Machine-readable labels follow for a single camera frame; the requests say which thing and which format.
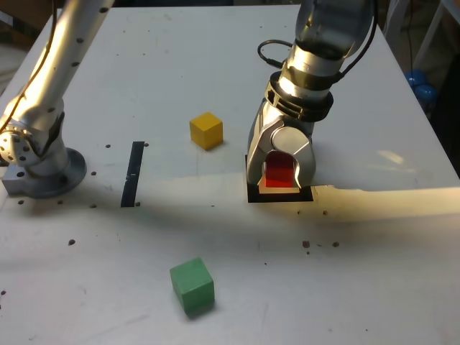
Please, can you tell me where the black tape square outline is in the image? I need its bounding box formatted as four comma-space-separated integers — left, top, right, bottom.
244, 154, 314, 204

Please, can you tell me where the white metal stand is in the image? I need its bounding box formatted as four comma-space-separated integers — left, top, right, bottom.
382, 0, 452, 71

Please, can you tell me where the yellow cube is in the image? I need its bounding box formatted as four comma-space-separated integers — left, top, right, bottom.
189, 111, 224, 151

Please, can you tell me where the black tape strip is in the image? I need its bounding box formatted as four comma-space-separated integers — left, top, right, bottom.
120, 141, 145, 208

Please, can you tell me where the green cube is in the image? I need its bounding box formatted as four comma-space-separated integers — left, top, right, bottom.
169, 257, 216, 319

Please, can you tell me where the red cube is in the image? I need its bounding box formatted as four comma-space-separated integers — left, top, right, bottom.
264, 150, 296, 190

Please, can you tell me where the blue round object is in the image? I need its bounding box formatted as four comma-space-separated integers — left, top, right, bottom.
404, 68, 439, 109

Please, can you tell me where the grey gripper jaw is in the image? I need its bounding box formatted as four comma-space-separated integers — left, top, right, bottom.
271, 124, 318, 189
245, 99, 289, 188

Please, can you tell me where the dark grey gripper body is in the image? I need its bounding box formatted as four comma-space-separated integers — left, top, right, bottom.
285, 118, 316, 140

